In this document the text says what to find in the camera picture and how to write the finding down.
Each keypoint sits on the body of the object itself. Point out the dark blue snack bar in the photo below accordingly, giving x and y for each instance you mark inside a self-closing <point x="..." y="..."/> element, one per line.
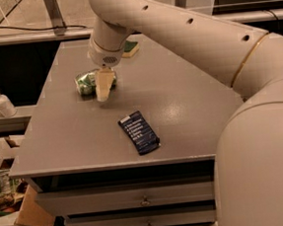
<point x="140" y="133"/>

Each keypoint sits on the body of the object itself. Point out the green and yellow sponge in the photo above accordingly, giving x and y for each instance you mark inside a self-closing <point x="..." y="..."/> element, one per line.
<point x="130" y="48"/>

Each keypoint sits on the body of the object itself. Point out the crushed green soda can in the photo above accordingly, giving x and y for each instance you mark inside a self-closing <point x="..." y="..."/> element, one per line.
<point x="86" y="84"/>

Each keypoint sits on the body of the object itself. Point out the drawer with knob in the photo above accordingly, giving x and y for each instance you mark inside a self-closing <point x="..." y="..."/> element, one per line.
<point x="86" y="200"/>
<point x="174" y="216"/>

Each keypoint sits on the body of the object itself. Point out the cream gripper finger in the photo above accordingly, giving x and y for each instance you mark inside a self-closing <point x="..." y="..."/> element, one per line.
<point x="104" y="78"/>

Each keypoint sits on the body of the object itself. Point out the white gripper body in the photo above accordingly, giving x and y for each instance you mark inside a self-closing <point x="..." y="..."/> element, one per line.
<point x="103" y="58"/>

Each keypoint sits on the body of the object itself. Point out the grey metal railing frame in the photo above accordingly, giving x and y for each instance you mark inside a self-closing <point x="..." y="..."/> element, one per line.
<point x="32" y="19"/>

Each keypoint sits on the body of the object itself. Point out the cardboard box of items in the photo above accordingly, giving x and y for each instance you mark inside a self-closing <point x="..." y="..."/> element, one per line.
<point x="17" y="198"/>

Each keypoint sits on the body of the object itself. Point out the grey drawer cabinet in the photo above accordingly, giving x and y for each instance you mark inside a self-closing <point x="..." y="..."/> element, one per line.
<point x="75" y="142"/>

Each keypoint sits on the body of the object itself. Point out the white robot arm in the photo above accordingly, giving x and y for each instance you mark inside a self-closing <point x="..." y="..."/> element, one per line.
<point x="244" y="60"/>

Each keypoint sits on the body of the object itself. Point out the white pump bottle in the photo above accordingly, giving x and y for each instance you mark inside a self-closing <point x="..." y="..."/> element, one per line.
<point x="6" y="107"/>

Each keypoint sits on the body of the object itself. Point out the top drawer with knob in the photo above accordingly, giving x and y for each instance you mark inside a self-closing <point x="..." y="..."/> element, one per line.
<point x="86" y="200"/>

